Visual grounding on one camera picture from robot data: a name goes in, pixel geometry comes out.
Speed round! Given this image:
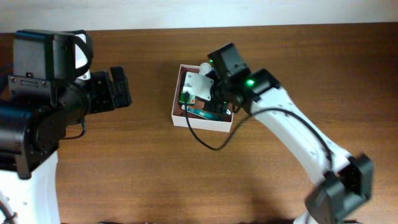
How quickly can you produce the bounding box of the clear dark liquid bottle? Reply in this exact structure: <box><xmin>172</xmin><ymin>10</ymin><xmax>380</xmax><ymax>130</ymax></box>
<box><xmin>199</xmin><ymin>63</ymin><xmax>212</xmax><ymax>76</ymax></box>

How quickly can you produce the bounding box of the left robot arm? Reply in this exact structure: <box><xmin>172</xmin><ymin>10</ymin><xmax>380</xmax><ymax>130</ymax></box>
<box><xmin>1</xmin><ymin>30</ymin><xmax>132</xmax><ymax>223</ymax></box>

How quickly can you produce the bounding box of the teal white toothpaste tube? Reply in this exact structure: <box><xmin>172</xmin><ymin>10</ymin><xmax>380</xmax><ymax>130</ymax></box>
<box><xmin>180</xmin><ymin>105</ymin><xmax>233</xmax><ymax>122</ymax></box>

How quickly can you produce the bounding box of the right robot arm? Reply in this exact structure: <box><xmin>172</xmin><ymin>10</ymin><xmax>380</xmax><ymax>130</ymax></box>
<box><xmin>208</xmin><ymin>43</ymin><xmax>374</xmax><ymax>224</ymax></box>

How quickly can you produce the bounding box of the white cardboard box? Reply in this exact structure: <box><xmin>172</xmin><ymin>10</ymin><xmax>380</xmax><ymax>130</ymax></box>
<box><xmin>171</xmin><ymin>64</ymin><xmax>234</xmax><ymax>133</ymax></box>

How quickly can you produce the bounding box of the green Dettol soap box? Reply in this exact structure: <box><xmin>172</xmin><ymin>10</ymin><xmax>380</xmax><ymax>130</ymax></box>
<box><xmin>178</xmin><ymin>92</ymin><xmax>196</xmax><ymax>105</ymax></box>

